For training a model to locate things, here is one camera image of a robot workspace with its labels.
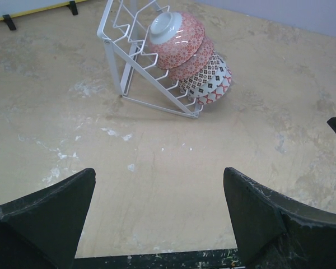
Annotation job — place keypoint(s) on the white wire dish rack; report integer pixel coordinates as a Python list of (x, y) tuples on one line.
[(126, 56)]

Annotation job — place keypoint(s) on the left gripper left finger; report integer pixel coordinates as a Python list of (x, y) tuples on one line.
[(43, 229)]

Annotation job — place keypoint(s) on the yellow framed whiteboard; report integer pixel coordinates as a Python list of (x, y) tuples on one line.
[(10, 9)]

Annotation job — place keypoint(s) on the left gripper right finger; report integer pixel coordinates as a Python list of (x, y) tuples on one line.
[(275, 231)]

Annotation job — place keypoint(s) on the grey leaf bowl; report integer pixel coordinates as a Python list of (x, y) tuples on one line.
[(175, 37), (199, 59)]

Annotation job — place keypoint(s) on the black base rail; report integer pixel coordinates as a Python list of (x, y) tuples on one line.
[(217, 258)]

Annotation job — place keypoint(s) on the brown patterned bowl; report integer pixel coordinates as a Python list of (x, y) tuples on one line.
[(208, 72)]

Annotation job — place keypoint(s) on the red patterned bowl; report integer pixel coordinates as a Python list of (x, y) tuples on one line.
[(219, 91)]

